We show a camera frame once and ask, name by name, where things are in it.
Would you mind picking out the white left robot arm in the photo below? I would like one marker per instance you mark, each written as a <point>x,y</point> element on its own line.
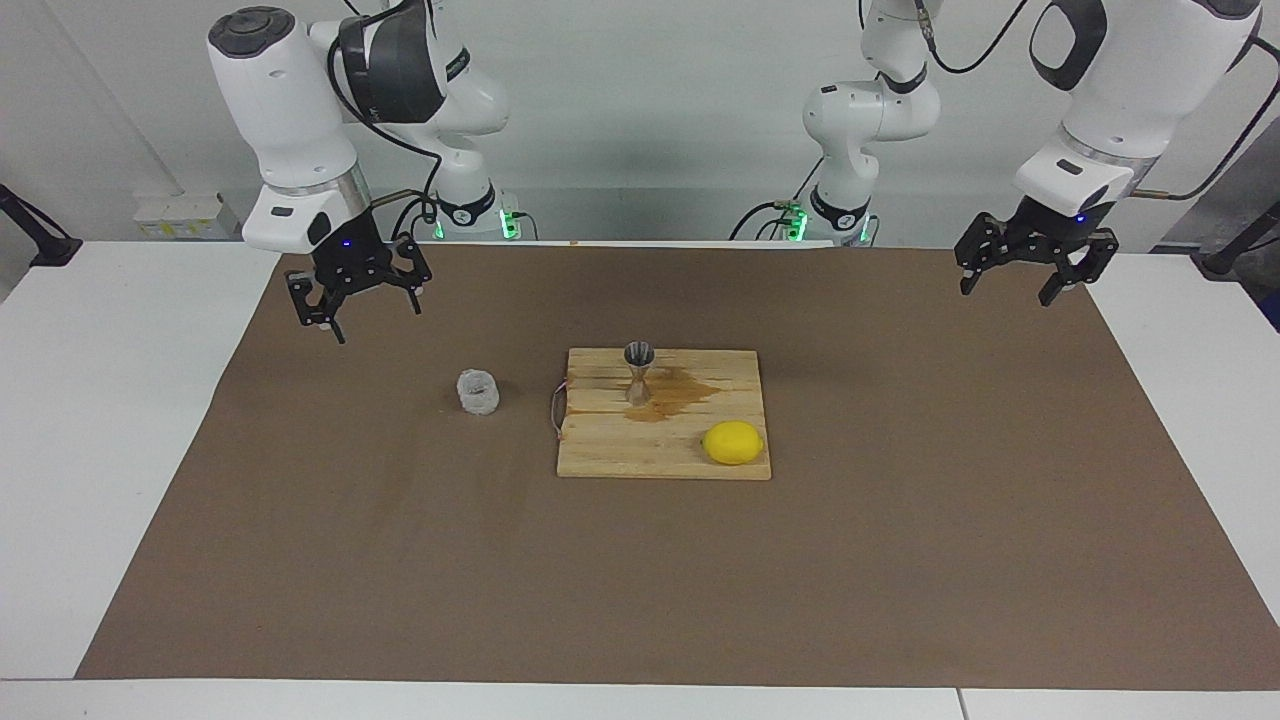
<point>1150,90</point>

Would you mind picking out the steel jigger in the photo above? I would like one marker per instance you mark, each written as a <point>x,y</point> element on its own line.
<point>639,352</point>

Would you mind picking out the white power strip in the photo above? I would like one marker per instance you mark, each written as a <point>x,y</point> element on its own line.
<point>180,215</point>

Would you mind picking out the clear glass cup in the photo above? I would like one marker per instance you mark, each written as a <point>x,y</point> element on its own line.
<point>478,395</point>

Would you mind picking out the wooden cutting board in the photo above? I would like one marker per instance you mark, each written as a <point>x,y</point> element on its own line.
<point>620,450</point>

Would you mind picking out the brown table mat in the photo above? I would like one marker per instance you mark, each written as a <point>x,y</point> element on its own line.
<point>400,560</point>

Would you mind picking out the yellow lemon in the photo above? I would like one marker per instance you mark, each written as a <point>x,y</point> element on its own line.
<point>733,443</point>

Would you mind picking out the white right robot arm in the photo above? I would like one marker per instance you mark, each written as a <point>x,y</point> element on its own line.
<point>290,110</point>

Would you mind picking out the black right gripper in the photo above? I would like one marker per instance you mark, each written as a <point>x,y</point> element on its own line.
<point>350,255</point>

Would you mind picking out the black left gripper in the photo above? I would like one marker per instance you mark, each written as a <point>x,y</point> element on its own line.
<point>1050,228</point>

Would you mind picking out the black clamp stand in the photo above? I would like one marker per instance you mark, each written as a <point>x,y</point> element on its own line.
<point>55,250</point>
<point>1220,265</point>

